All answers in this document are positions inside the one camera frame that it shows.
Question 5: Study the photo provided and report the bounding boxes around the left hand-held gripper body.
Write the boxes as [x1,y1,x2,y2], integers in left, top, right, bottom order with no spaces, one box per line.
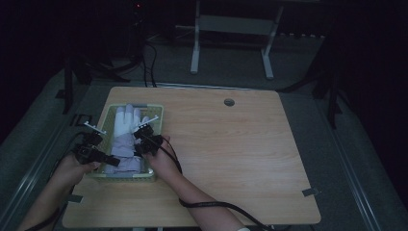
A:
[73,120,109,166]

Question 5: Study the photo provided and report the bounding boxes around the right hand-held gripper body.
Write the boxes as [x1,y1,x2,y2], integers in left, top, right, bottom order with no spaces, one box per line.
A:
[132,115,165,157]

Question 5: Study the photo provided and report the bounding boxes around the purple and white glove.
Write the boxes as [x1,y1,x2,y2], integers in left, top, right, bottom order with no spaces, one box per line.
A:
[110,103,151,159]

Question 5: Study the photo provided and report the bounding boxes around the pale green plastic basket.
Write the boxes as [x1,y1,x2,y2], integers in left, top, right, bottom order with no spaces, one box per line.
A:
[90,103,165,184]

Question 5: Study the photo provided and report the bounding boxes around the person's left hand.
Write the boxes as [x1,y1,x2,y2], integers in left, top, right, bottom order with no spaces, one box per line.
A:
[55,153,101,187]

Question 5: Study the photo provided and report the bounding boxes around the person's right hand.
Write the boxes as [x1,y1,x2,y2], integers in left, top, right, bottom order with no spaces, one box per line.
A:
[142,136,182,186]

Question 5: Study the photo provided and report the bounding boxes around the black tripod stand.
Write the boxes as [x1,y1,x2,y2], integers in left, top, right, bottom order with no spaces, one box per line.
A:
[56,3,145,115]
[277,32,350,129]

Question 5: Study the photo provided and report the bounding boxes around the black floor cables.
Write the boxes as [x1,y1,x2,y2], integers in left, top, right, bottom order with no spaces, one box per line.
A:
[140,41,158,89]

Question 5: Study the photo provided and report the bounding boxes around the right hand-held gripper cable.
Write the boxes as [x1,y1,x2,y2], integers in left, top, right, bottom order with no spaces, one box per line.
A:
[140,133,274,231]

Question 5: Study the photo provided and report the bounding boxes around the white metal table frame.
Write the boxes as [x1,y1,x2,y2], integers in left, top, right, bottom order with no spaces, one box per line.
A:
[175,0,285,81]

